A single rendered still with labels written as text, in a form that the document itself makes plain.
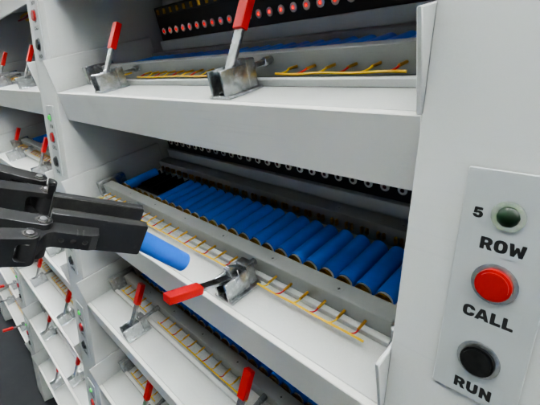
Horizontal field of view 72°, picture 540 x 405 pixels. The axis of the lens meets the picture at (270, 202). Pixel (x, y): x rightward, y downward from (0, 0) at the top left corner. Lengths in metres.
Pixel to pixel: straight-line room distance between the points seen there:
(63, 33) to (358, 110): 0.58
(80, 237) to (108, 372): 0.63
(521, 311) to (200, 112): 0.27
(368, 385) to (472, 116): 0.20
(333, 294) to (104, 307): 0.54
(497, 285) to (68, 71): 0.66
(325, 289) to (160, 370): 0.35
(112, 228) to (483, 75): 0.27
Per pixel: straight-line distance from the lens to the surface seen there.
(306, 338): 0.33
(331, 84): 0.30
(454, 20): 0.21
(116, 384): 0.91
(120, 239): 0.33
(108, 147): 0.75
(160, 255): 0.35
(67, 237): 0.31
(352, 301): 0.33
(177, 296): 0.34
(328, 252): 0.39
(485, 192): 0.20
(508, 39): 0.20
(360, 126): 0.23
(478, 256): 0.21
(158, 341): 0.66
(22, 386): 1.92
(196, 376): 0.59
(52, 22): 0.73
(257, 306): 0.37
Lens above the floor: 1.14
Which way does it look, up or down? 17 degrees down
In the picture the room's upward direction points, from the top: 1 degrees clockwise
